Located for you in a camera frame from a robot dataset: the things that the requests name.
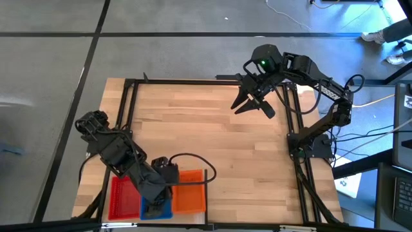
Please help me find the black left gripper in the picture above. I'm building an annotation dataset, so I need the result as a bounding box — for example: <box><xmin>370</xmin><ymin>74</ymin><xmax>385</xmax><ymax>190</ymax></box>
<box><xmin>135</xmin><ymin>166</ymin><xmax>173</xmax><ymax>217</ymax></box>

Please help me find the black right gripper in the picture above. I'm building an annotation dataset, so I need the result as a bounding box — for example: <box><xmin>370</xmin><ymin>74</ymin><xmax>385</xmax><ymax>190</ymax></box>
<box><xmin>230</xmin><ymin>72</ymin><xmax>276</xmax><ymax>115</ymax></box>

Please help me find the blue plastic basket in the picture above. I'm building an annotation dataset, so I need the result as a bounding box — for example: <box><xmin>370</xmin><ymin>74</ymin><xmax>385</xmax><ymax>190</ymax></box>
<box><xmin>139</xmin><ymin>193</ymin><xmax>174</xmax><ymax>221</ymax></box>

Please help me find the orange plastic basket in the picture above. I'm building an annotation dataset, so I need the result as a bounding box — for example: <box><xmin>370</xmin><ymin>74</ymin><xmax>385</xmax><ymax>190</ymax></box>
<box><xmin>172</xmin><ymin>169</ymin><xmax>207</xmax><ymax>214</ymax></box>

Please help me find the red plastic basket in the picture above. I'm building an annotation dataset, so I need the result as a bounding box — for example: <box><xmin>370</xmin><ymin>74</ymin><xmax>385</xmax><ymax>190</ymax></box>
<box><xmin>108</xmin><ymin>175</ymin><xmax>142</xmax><ymax>221</ymax></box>

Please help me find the white printed paper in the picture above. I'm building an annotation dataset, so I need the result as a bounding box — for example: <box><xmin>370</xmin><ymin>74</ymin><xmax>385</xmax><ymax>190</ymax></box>
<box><xmin>333</xmin><ymin>154</ymin><xmax>363</xmax><ymax>199</ymax></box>

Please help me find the person's shoe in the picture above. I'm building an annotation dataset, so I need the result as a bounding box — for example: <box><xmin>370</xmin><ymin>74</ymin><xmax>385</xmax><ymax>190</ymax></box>
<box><xmin>386</xmin><ymin>53</ymin><xmax>409</xmax><ymax>66</ymax></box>
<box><xmin>360</xmin><ymin>29</ymin><xmax>386</xmax><ymax>45</ymax></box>

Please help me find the grey computer monitor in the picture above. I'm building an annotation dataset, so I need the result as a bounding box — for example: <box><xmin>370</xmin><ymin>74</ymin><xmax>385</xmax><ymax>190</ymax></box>
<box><xmin>393</xmin><ymin>82</ymin><xmax>412</xmax><ymax>171</ymax></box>

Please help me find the black chair base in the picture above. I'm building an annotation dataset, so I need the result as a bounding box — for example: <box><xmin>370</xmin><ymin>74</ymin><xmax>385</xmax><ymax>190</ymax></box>
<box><xmin>397</xmin><ymin>38</ymin><xmax>412</xmax><ymax>62</ymax></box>

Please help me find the person's leg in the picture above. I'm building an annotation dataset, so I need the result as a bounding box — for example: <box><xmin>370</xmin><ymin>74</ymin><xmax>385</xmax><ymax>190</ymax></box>
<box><xmin>382</xmin><ymin>17</ymin><xmax>412</xmax><ymax>43</ymax></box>

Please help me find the computer keyboard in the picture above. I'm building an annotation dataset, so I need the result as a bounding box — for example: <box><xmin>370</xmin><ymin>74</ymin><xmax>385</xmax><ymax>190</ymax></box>
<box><xmin>392</xmin><ymin>176</ymin><xmax>412</xmax><ymax>230</ymax></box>

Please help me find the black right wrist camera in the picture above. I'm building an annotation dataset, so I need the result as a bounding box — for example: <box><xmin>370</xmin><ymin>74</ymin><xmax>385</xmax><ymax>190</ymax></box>
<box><xmin>259</xmin><ymin>100</ymin><xmax>277</xmax><ymax>120</ymax></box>

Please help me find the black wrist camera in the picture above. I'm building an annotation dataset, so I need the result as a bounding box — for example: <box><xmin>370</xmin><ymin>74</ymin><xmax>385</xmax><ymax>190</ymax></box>
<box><xmin>259</xmin><ymin>100</ymin><xmax>277</xmax><ymax>120</ymax></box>
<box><xmin>151</xmin><ymin>156</ymin><xmax>180</xmax><ymax>186</ymax></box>

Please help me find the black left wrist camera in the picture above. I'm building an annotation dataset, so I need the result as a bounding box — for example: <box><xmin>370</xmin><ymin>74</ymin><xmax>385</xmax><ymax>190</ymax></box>
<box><xmin>151</xmin><ymin>156</ymin><xmax>180</xmax><ymax>186</ymax></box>

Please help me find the black metal shelf frame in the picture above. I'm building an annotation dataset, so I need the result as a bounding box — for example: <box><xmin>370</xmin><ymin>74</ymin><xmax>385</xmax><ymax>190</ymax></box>
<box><xmin>203</xmin><ymin>168</ymin><xmax>209</xmax><ymax>224</ymax></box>

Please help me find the black aluminium table frame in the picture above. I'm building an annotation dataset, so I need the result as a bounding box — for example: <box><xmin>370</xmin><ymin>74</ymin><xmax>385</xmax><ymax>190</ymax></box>
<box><xmin>72</xmin><ymin>77</ymin><xmax>345</xmax><ymax>232</ymax></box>

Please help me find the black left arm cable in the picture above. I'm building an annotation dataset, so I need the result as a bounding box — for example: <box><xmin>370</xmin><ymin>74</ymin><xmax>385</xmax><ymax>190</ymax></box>
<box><xmin>167</xmin><ymin>152</ymin><xmax>218</xmax><ymax>187</ymax></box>

